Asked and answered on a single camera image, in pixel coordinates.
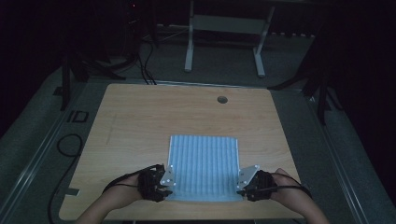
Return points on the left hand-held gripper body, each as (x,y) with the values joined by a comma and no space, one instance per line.
(149,185)

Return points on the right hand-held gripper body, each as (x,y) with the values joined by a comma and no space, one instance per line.
(261,185)

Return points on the blue striped towel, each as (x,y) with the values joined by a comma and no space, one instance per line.
(204,165)

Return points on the person's left hand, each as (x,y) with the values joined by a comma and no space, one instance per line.
(126,191)

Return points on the person's right hand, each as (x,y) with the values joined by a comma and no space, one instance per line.
(289,191)

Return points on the black metal stand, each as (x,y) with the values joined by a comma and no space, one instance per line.
(66,84)
(322,99)

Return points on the metal floor rail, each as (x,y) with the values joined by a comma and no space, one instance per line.
(337,161)
(37,149)

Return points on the white metal desk frame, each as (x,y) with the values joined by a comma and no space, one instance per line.
(229,24)

